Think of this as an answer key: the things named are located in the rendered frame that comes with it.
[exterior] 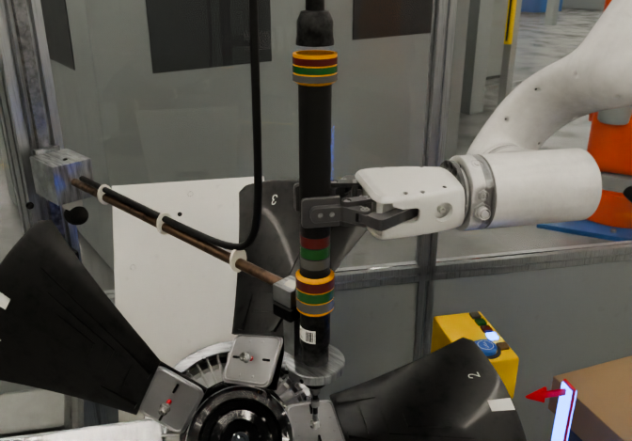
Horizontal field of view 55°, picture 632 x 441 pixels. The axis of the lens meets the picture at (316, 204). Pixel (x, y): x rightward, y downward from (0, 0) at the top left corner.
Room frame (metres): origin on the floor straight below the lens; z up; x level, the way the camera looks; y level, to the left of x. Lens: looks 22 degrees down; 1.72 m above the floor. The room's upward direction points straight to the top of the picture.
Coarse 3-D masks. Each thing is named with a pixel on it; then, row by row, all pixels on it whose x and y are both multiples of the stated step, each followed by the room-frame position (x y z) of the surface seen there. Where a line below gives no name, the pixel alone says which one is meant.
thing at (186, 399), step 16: (160, 368) 0.60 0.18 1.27; (160, 384) 0.60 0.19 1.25; (176, 384) 0.59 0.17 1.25; (192, 384) 0.59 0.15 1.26; (144, 400) 0.61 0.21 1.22; (160, 400) 0.60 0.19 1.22; (176, 400) 0.60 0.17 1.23; (192, 400) 0.59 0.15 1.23; (176, 416) 0.60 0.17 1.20; (176, 432) 0.60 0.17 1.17
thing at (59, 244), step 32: (32, 256) 0.65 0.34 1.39; (64, 256) 0.64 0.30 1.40; (0, 288) 0.64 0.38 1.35; (32, 288) 0.64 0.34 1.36; (64, 288) 0.63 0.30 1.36; (96, 288) 0.63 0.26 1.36; (0, 320) 0.64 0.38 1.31; (32, 320) 0.63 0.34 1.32; (64, 320) 0.62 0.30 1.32; (96, 320) 0.62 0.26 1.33; (0, 352) 0.63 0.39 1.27; (32, 352) 0.63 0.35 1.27; (64, 352) 0.62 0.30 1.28; (96, 352) 0.61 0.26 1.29; (128, 352) 0.60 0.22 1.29; (32, 384) 0.63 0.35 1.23; (64, 384) 0.62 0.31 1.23; (96, 384) 0.61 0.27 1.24; (128, 384) 0.60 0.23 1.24
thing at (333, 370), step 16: (288, 288) 0.62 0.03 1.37; (288, 304) 0.61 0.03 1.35; (288, 320) 0.60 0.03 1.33; (288, 336) 0.61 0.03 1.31; (288, 352) 0.61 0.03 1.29; (336, 352) 0.62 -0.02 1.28; (288, 368) 0.59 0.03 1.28; (304, 368) 0.58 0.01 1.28; (320, 368) 0.58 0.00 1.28; (336, 368) 0.58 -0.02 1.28; (304, 384) 0.57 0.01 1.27; (320, 384) 0.57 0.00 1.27
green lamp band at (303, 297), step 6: (300, 294) 0.59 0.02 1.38; (306, 294) 0.58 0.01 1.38; (324, 294) 0.58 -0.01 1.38; (330, 294) 0.59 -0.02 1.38; (300, 300) 0.59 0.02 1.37; (306, 300) 0.58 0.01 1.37; (312, 300) 0.58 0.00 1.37; (318, 300) 0.58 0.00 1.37; (324, 300) 0.58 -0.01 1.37; (330, 300) 0.59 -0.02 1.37
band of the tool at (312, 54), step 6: (294, 54) 0.59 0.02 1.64; (300, 54) 0.62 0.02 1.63; (306, 54) 0.62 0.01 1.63; (312, 54) 0.62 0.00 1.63; (318, 54) 0.62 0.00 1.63; (324, 54) 0.62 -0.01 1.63; (330, 54) 0.62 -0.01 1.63; (336, 54) 0.59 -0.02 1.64; (300, 66) 0.59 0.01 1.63; (330, 66) 0.59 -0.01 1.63; (336, 72) 0.60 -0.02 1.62; (300, 84) 0.59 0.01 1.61; (306, 84) 0.58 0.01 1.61; (312, 84) 0.58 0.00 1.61; (318, 84) 0.58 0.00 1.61; (324, 84) 0.58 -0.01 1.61; (330, 84) 0.59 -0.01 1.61
